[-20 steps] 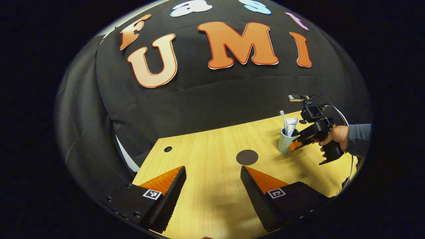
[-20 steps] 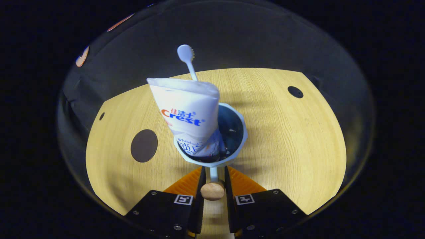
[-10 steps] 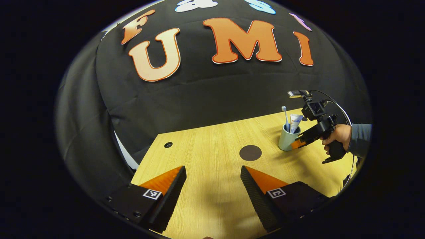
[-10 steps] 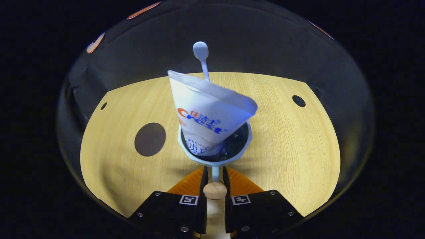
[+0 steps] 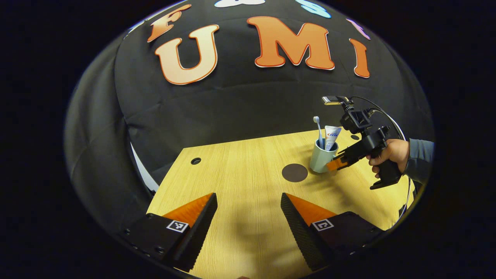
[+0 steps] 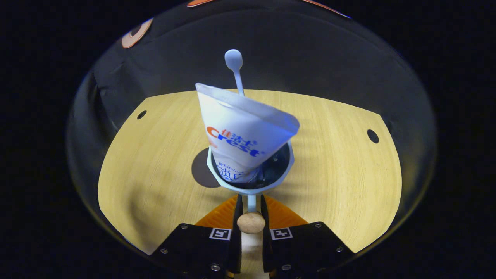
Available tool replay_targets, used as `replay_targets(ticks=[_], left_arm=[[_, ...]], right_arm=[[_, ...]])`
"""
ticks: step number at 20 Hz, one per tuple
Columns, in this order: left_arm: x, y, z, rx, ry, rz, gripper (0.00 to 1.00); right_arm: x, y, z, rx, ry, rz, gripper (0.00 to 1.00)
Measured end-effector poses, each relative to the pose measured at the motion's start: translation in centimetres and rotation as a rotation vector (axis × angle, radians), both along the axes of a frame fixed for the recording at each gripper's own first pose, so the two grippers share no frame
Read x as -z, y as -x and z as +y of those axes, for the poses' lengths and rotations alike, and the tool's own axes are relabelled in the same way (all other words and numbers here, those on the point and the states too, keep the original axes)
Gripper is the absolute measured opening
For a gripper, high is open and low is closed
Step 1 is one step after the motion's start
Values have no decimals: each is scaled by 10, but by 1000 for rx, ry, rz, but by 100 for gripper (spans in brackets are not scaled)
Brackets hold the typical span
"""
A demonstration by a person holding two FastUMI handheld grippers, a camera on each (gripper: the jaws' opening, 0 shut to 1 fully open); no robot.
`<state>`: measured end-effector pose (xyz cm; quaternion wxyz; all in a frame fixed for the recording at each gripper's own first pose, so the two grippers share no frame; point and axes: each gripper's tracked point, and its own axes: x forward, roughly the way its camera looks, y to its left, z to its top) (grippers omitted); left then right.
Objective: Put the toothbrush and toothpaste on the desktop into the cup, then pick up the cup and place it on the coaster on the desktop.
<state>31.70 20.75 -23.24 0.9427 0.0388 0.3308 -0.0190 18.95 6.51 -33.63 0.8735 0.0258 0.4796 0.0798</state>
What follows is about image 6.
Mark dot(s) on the white toothpaste tube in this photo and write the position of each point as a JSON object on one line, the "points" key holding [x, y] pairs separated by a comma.
{"points": [[240, 124]]}

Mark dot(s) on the black backdrop cloth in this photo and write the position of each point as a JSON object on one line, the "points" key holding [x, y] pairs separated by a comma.
{"points": [[290, 50]]}

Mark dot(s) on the white toothbrush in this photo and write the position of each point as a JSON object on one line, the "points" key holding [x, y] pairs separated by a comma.
{"points": [[234, 62]]}

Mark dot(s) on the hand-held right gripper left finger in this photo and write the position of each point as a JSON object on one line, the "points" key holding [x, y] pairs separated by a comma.
{"points": [[237, 232]]}

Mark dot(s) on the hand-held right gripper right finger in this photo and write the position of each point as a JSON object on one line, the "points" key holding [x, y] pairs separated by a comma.
{"points": [[266, 236]]}

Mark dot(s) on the pale blue cup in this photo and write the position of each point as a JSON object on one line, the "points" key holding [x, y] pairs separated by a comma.
{"points": [[275, 170]]}

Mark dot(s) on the dark brown round coaster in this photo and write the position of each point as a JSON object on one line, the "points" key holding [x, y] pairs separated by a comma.
{"points": [[200, 170]]}

